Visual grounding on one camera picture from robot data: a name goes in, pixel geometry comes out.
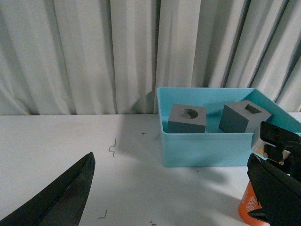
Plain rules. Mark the orange cylinder part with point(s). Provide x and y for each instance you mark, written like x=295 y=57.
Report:
x=247 y=204

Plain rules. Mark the white pleated curtain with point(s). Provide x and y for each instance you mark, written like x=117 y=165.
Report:
x=110 y=56

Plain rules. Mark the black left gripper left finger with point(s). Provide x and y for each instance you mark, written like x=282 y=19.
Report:
x=62 y=202

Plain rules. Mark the gray cube with square hole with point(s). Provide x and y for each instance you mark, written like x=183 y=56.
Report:
x=242 y=117

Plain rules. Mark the gray cube with round hole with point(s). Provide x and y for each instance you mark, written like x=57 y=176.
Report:
x=187 y=119

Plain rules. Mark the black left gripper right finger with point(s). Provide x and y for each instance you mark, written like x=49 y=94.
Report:
x=278 y=194

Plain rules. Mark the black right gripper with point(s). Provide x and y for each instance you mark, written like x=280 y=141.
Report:
x=280 y=147

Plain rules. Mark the blue plastic box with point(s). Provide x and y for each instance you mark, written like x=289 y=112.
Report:
x=213 y=147

